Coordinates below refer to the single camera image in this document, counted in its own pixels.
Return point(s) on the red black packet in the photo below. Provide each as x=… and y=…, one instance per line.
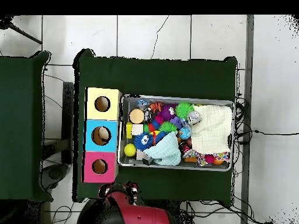
x=185, y=149

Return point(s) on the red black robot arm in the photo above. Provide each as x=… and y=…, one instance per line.
x=135, y=215

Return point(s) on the clear mesh bin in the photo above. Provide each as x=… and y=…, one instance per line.
x=122, y=161

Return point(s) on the wooden box with three holes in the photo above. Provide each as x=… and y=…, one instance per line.
x=91, y=136

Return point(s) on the round wooden disc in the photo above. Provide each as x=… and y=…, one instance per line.
x=137, y=115

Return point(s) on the orange tiger striped toy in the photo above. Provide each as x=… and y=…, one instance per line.
x=156, y=107

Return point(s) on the small green spiky ball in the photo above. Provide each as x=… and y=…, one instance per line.
x=168, y=127

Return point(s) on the blue fuzzy ball with eyes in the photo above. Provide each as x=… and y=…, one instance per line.
x=141, y=141

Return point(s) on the yellow block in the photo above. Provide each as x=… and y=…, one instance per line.
x=129, y=130

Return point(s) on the purple spiky ball with eyes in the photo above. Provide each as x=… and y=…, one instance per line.
x=168, y=112

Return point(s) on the mint green knit cloth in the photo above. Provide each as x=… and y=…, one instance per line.
x=167, y=150

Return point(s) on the yellow ball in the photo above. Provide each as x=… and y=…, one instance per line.
x=130, y=150

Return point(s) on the large green spiky ball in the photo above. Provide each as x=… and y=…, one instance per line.
x=184, y=110

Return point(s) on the cream waffle cloth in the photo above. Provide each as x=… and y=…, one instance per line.
x=212, y=128

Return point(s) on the green cloth side table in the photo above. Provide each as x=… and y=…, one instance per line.
x=21, y=126

